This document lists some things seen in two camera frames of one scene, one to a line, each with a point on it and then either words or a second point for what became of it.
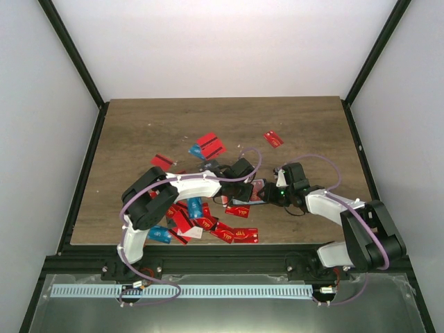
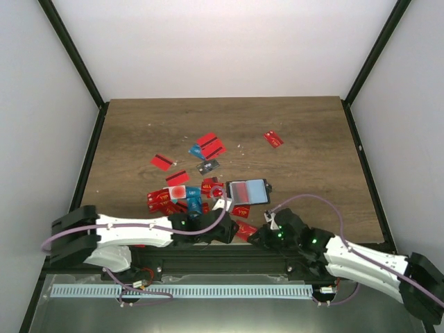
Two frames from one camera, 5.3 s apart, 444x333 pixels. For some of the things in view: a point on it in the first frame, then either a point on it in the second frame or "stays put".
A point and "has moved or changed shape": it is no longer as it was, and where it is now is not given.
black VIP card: x=209 y=165 stays put
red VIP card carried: x=257 y=184 has moved or changed shape
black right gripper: x=272 y=198 → x=263 y=242
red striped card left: x=161 y=161 stays put
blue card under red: x=195 y=150 stays put
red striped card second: x=213 y=149 stays put
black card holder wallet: x=240 y=193 stays put
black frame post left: x=78 y=63 stays put
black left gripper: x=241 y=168 → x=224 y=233
